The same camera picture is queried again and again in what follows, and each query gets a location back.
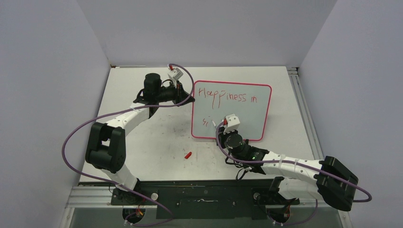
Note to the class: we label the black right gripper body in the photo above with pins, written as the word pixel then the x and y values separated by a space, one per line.
pixel 224 144

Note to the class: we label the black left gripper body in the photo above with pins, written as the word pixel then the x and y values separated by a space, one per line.
pixel 167 93

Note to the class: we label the pink framed whiteboard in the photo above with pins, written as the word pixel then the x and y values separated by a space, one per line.
pixel 214 100

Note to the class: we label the red marker cap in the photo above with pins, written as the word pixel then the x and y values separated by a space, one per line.
pixel 188 155

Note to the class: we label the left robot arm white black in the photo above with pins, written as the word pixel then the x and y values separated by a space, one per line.
pixel 106 148

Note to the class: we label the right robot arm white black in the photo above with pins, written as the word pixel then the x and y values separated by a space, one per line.
pixel 328 179

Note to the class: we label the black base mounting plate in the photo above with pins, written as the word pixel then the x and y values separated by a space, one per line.
pixel 220 199

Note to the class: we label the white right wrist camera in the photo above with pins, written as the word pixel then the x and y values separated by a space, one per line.
pixel 231 123

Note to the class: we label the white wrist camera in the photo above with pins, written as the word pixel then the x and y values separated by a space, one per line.
pixel 174 73
pixel 231 123

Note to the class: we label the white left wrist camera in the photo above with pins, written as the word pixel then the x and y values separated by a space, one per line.
pixel 174 73

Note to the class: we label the aluminium right side rail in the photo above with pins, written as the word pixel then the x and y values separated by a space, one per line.
pixel 305 113

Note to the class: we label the aluminium front frame rail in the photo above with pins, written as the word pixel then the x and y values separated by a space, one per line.
pixel 102 196

